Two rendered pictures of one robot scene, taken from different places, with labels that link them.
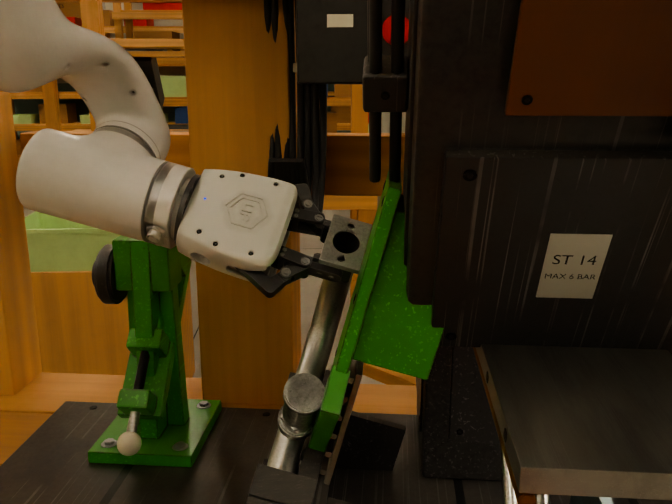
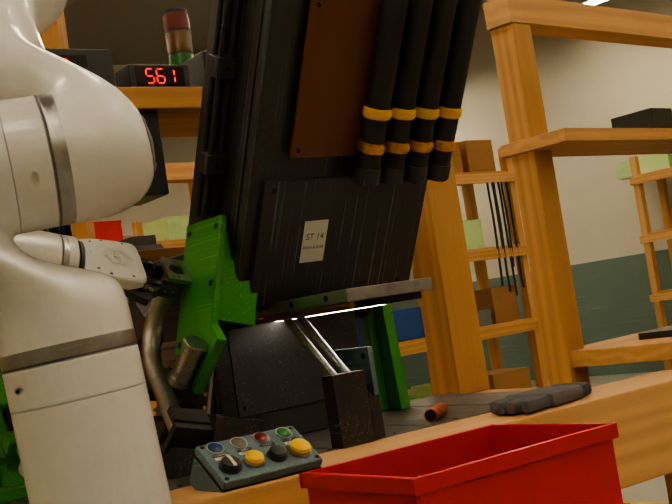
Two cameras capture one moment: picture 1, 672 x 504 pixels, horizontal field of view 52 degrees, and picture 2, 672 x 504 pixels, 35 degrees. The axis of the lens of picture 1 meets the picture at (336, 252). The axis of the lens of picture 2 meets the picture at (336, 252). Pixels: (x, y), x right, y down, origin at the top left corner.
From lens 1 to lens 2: 1.21 m
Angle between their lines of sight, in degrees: 44
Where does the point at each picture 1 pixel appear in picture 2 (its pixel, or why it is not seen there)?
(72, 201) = not seen: hidden behind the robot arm
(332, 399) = (219, 334)
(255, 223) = (126, 262)
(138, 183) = (55, 242)
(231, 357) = not seen: hidden behind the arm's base
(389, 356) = (234, 314)
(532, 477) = (351, 292)
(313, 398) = (202, 344)
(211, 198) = (94, 251)
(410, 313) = (239, 286)
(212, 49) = not seen: outside the picture
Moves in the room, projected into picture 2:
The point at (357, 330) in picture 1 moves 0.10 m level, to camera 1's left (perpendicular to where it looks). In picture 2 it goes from (219, 297) to (161, 304)
